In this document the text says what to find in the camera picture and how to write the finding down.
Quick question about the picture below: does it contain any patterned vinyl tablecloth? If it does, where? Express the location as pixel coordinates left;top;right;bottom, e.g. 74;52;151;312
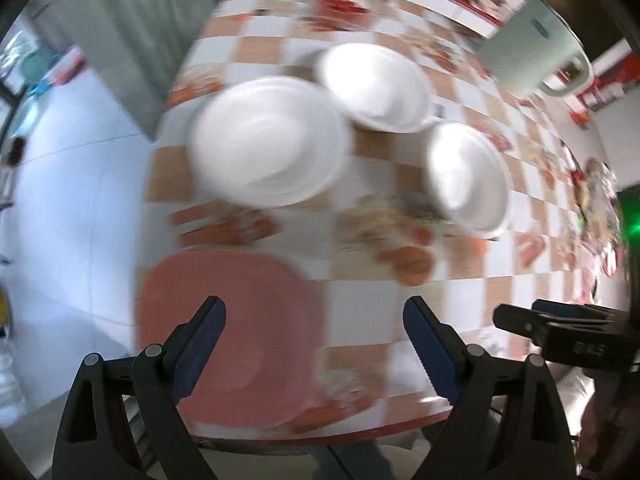
134;0;603;442

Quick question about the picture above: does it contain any white bowl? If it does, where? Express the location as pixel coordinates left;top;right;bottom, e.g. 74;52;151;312
314;42;434;134
423;120;513;240
188;76;354;209

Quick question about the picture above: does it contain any clutter of packages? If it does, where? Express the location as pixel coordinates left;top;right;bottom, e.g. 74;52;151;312
570;157;624;278

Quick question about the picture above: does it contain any pink square plate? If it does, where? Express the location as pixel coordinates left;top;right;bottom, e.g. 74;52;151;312
137;249;323;431

